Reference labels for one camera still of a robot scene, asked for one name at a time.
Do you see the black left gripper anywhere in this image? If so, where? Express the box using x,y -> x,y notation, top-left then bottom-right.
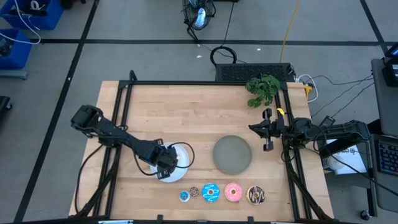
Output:
148,139 -> 180,181

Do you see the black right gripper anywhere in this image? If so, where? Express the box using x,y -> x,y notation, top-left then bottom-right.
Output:
248,108 -> 285,152

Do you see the large blue donut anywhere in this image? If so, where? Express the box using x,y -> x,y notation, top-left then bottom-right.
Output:
201,182 -> 221,203

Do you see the large pink donut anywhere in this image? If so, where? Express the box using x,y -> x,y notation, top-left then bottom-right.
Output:
224,182 -> 243,202

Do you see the large chocolate donut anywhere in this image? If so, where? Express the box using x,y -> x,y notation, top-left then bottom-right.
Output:
246,185 -> 266,206

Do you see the white round plate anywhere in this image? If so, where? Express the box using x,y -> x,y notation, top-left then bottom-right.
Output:
149,141 -> 191,184

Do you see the grey round plate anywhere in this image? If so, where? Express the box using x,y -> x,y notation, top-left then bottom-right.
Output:
213,134 -> 253,175

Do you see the green leafy plant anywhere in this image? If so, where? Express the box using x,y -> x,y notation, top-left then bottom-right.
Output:
245,73 -> 281,109

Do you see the white paper bag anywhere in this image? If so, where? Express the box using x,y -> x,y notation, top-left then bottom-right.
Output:
323,138 -> 368,175

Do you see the black floor fan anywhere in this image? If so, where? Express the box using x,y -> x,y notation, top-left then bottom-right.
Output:
182,0 -> 217,43

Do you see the grey side cart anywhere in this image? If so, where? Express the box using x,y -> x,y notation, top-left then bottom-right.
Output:
371,57 -> 398,138

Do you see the laptop keyboard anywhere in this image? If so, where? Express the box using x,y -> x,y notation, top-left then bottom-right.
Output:
374,136 -> 398,178

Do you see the black device on cart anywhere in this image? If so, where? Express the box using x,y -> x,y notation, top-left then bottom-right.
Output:
381,43 -> 398,88

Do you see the blue storage bin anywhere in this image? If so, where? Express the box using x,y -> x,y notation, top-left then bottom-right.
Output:
0,28 -> 32,70
0,0 -> 65,31

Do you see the white power cable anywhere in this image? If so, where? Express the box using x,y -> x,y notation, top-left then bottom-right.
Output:
297,73 -> 320,104

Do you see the black aluminium table frame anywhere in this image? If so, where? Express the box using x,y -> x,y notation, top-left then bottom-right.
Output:
70,70 -> 335,224

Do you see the black looped floor cable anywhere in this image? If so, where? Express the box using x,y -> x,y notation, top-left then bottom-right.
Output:
210,45 -> 238,67

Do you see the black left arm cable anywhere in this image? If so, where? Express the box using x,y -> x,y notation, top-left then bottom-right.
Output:
73,141 -> 196,215

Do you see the yellow hanging cable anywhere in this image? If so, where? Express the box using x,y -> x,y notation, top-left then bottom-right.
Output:
279,0 -> 302,63

